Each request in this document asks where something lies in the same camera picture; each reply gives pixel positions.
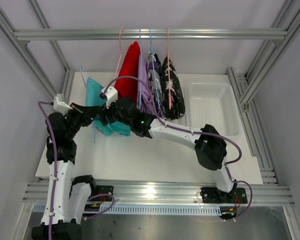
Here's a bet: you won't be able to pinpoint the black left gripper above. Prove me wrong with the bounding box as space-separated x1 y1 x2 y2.
64 102 98 140

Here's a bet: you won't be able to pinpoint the teal trousers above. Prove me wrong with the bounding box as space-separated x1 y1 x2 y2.
85 77 131 137

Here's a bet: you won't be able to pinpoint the red trousers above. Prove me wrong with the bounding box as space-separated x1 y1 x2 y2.
114 41 141 103

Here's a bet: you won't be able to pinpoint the light blue wire hanger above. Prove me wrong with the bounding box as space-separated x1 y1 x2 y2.
79 64 111 144

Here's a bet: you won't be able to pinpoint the pink wire hanger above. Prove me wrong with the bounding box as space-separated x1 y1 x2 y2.
166 27 172 110
114 26 124 78

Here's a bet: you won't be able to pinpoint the white plastic mesh basket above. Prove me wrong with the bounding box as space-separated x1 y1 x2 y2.
184 82 242 140

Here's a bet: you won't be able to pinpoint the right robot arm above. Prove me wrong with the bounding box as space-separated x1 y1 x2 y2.
99 93 238 202

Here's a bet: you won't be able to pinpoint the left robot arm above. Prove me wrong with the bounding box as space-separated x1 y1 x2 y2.
31 103 101 240

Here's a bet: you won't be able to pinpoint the lilac purple trousers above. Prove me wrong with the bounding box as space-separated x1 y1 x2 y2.
136 55 156 115

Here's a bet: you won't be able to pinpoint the blue hanger with lilac trousers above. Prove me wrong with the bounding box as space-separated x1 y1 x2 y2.
138 28 144 111

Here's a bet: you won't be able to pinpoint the black white patterned trousers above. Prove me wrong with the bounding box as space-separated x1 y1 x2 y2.
161 56 186 120

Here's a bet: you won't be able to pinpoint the blue hanger with patterned trousers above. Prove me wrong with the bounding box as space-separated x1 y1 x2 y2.
148 29 164 117

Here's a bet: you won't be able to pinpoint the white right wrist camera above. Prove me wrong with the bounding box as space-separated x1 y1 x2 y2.
99 86 118 104

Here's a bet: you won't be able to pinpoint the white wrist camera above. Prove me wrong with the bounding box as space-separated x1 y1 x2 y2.
53 93 73 114
99 86 118 104

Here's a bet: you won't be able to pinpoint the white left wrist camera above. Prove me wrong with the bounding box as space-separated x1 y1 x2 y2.
53 93 73 114

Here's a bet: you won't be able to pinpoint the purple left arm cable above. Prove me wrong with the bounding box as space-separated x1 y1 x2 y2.
37 100 115 240

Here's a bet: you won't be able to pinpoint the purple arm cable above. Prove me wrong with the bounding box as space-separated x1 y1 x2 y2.
37 100 115 240
99 75 254 222

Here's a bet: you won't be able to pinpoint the white slotted cable duct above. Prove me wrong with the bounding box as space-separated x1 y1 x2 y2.
32 204 223 216

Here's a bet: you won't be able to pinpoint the aluminium frame structure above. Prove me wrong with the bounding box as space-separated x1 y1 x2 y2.
0 0 300 240

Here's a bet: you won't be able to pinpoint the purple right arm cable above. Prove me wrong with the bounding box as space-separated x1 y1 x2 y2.
99 75 254 222

